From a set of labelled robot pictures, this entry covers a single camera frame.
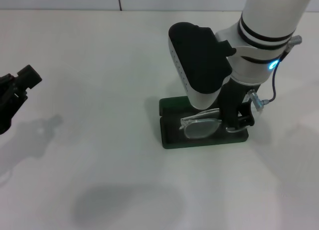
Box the right gripper cable with plugs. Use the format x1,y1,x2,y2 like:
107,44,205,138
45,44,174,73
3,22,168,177
246,34,304,114

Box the green glasses case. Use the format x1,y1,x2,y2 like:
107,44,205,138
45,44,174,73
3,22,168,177
159,95,249,150

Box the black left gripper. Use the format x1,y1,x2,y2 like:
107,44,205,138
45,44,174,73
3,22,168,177
0,64,43,135

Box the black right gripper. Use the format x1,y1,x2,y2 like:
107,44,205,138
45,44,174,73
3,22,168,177
218,76,260,131

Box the clear white glasses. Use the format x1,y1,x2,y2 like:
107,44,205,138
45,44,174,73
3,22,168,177
178,107,262,140

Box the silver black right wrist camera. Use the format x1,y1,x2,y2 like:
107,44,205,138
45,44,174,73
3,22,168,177
168,22,237,110

